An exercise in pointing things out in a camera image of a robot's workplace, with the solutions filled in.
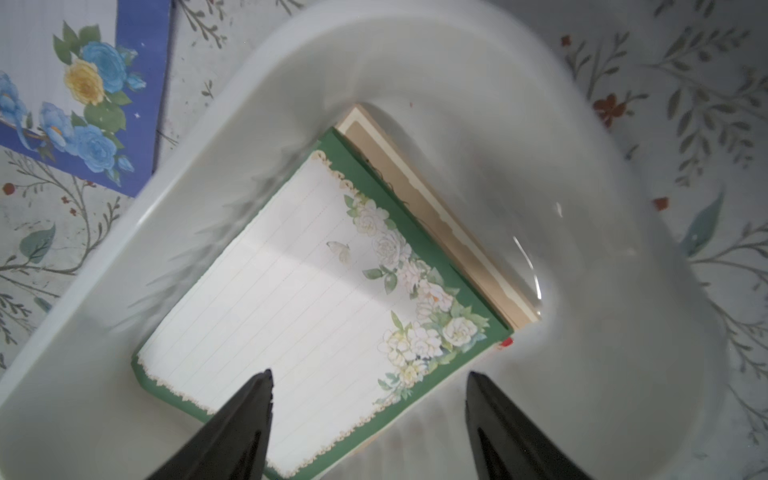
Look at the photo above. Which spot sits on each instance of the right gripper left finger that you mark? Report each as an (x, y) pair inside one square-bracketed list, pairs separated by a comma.
[(233, 444)]

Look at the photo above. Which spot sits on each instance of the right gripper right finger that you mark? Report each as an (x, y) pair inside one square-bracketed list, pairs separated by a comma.
[(505, 443)]

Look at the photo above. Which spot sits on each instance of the white plastic storage box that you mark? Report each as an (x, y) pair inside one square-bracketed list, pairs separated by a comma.
[(627, 368)]

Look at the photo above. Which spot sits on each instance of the green floral stationery paper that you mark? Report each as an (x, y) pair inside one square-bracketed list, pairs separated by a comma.
[(336, 290)]

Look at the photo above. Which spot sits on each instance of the beige stationery paper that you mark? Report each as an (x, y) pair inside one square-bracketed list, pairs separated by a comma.
[(504, 293)]

